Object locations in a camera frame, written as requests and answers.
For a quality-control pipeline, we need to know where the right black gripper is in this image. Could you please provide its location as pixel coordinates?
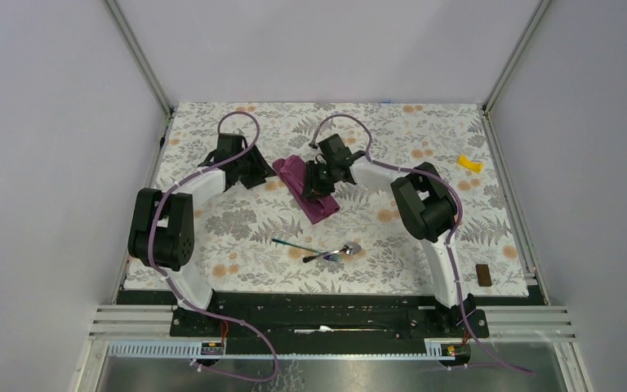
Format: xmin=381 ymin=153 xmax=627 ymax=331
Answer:
xmin=301 ymin=160 xmax=338 ymax=202

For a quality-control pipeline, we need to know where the purple cloth napkin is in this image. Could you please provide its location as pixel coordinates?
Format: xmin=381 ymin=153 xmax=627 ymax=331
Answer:
xmin=273 ymin=155 xmax=340 ymax=225

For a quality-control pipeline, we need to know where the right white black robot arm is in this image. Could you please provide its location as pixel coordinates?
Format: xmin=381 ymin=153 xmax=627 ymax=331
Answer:
xmin=302 ymin=134 xmax=474 ymax=336

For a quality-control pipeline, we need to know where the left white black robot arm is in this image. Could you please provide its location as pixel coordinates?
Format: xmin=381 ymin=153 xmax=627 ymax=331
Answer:
xmin=127 ymin=134 xmax=274 ymax=336

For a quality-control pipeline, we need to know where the floral patterned tablecloth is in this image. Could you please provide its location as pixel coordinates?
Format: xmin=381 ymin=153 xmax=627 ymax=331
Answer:
xmin=154 ymin=102 xmax=527 ymax=296

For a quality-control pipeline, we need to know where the iridescent spoon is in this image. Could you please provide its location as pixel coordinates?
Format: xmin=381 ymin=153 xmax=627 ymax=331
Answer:
xmin=302 ymin=242 xmax=362 ymax=263

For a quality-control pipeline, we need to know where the iridescent fork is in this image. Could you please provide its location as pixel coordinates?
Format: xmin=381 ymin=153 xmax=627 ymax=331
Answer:
xmin=271 ymin=238 xmax=343 ymax=263

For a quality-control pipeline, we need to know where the yellow plastic piece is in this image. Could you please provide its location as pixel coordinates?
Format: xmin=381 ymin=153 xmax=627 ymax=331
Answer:
xmin=456 ymin=155 xmax=484 ymax=173

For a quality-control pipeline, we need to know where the dark brown block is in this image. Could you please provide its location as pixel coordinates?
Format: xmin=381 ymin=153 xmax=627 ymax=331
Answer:
xmin=475 ymin=264 xmax=493 ymax=287

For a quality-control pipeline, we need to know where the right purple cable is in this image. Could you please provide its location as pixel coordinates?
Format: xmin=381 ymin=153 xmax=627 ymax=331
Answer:
xmin=309 ymin=114 xmax=536 ymax=376

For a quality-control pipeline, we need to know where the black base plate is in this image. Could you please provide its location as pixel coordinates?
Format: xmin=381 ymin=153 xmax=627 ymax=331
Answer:
xmin=170 ymin=292 xmax=490 ymax=351

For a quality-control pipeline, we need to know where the slotted cable duct rail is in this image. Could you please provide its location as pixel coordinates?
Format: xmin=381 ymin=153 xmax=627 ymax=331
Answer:
xmin=108 ymin=336 xmax=471 ymax=364

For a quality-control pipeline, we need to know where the left aluminium frame post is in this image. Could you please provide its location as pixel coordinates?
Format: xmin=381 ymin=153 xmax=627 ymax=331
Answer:
xmin=101 ymin=0 xmax=174 ymax=117

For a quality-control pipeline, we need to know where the aluminium frame post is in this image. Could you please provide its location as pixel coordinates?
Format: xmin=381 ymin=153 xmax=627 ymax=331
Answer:
xmin=482 ymin=0 xmax=554 ymax=114
xmin=101 ymin=0 xmax=174 ymax=117

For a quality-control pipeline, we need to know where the right aluminium frame post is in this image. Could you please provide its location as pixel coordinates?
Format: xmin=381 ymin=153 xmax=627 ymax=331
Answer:
xmin=482 ymin=0 xmax=554 ymax=114

